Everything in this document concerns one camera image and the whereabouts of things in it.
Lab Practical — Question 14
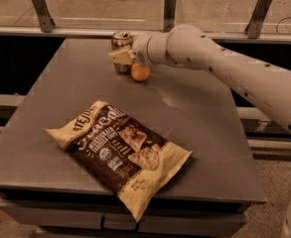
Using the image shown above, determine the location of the dented orange soda can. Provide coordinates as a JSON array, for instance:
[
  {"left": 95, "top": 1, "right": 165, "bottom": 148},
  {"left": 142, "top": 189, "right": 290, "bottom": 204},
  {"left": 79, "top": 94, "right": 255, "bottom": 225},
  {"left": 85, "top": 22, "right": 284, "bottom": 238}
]
[{"left": 111, "top": 30, "right": 133, "bottom": 73}]

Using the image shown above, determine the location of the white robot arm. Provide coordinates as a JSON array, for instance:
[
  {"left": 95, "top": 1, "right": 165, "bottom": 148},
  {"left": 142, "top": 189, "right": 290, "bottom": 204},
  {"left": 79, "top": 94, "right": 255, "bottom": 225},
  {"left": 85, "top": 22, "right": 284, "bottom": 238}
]
[{"left": 109, "top": 25, "right": 291, "bottom": 134}]

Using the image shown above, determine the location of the orange fruit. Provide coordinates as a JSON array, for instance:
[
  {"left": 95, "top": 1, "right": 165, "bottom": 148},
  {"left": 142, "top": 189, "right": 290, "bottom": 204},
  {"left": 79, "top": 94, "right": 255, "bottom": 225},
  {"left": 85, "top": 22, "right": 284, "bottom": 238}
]
[{"left": 131, "top": 63, "right": 150, "bottom": 81}]

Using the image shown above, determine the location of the tortilla chips bag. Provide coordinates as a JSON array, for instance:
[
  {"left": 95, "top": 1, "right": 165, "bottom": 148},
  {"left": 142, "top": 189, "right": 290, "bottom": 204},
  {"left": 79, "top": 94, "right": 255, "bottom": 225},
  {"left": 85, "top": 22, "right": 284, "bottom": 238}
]
[{"left": 47, "top": 101, "right": 191, "bottom": 220}]

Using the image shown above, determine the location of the grey table drawer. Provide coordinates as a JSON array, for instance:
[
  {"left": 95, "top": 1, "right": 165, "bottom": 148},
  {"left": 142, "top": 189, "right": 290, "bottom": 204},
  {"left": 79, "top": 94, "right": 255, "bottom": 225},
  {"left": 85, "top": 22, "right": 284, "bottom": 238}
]
[{"left": 0, "top": 199, "right": 246, "bottom": 238}]

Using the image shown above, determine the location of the middle metal bracket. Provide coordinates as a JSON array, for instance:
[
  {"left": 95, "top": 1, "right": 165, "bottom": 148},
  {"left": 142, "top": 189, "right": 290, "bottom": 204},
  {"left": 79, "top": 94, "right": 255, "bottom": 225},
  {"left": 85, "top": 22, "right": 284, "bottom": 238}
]
[{"left": 163, "top": 0, "right": 177, "bottom": 32}]

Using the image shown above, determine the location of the metal bracket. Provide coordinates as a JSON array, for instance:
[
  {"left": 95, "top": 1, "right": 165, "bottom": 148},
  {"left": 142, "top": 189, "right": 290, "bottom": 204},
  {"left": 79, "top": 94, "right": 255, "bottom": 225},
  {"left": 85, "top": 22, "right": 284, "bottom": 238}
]
[
  {"left": 245, "top": 0, "right": 273, "bottom": 39},
  {"left": 163, "top": 0, "right": 177, "bottom": 32},
  {"left": 32, "top": 0, "right": 56, "bottom": 33}
]

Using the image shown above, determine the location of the left metal bracket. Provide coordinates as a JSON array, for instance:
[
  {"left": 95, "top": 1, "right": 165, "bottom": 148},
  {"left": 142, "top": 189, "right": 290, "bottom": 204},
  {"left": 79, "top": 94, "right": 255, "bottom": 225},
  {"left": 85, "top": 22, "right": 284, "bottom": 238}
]
[{"left": 32, "top": 0, "right": 56, "bottom": 33}]

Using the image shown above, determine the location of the right metal bracket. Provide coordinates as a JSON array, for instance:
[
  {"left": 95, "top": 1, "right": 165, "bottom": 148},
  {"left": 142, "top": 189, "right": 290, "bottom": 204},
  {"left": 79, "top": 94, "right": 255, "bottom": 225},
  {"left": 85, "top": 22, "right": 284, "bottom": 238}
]
[{"left": 245, "top": 0, "right": 273, "bottom": 39}]

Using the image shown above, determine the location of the black drawer handle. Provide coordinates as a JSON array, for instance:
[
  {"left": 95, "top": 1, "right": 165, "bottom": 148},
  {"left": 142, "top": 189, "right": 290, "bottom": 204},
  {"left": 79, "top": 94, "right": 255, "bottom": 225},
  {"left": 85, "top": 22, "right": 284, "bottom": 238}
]
[{"left": 100, "top": 214, "right": 139, "bottom": 232}]

